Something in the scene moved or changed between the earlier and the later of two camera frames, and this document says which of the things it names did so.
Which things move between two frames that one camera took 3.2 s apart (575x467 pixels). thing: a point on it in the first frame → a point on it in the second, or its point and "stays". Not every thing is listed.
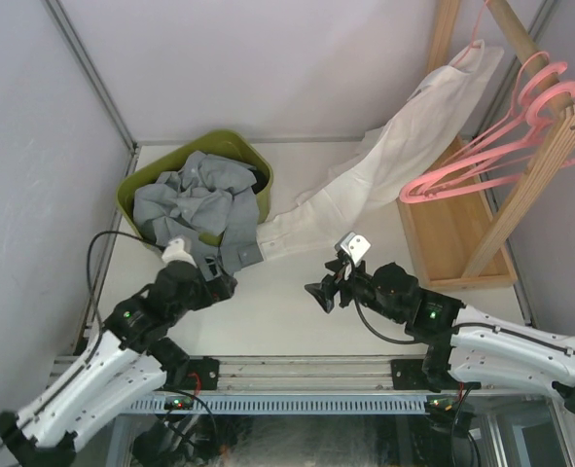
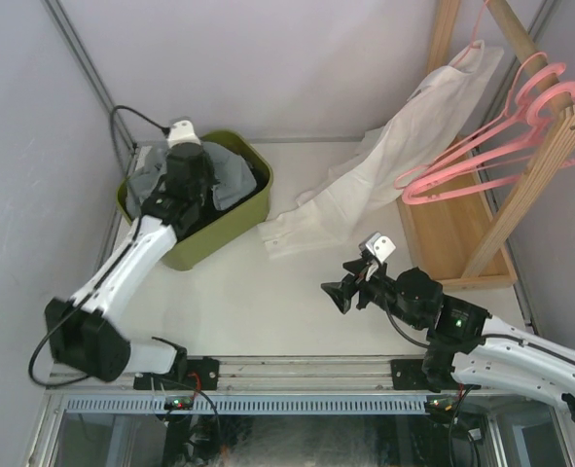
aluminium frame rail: (260, 374) stays
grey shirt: (209, 203) → (233, 173)
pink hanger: (474, 33) stays
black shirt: (262, 179) stays
